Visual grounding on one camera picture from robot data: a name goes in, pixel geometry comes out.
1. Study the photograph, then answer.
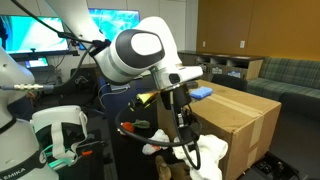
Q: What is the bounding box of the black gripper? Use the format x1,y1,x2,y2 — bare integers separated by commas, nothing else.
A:
159,84,202,144

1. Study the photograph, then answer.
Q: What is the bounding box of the blue sponge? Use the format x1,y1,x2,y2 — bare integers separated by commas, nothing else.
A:
190,86,213,99

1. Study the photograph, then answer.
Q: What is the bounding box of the white towel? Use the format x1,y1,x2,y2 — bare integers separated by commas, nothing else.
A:
173,134,228,180

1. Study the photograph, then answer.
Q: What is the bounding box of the white plush toy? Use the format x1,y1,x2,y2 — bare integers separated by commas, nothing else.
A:
142,129,170,155

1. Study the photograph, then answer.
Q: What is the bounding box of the brown plush moose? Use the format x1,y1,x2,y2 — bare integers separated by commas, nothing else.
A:
155,155,192,180

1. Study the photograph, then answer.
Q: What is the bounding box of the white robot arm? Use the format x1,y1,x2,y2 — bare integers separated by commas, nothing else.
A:
0,0,202,180

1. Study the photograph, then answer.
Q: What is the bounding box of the black chair behind box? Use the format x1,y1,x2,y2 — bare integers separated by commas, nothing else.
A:
211,74,247,91

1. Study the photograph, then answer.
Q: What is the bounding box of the large cardboard box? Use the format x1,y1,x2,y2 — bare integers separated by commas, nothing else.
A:
156,79,282,180

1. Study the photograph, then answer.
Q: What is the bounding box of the red and green plush radish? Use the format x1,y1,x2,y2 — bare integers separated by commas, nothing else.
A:
121,119,150,133

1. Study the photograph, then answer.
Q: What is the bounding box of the wooden cabinet counter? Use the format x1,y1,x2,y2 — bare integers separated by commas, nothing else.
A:
178,50,264,81

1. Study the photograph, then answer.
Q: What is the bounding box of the green plaid sofa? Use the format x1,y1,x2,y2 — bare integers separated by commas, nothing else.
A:
247,57,320,118

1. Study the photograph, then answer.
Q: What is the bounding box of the white VR headset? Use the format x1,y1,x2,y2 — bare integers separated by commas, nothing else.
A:
31,105,88,164

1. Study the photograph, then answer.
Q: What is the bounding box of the black power strip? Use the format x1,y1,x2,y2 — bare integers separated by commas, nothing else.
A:
251,152,301,180

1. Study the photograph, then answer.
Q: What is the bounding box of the right wall monitor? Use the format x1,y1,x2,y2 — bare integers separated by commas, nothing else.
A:
89,8,140,41

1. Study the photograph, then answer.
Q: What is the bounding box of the wall monitor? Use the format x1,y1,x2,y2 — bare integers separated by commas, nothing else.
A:
89,8,140,41
0,15,68,54

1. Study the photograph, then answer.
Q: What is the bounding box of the left wall monitor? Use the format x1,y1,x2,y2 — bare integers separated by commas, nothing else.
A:
0,15,68,54

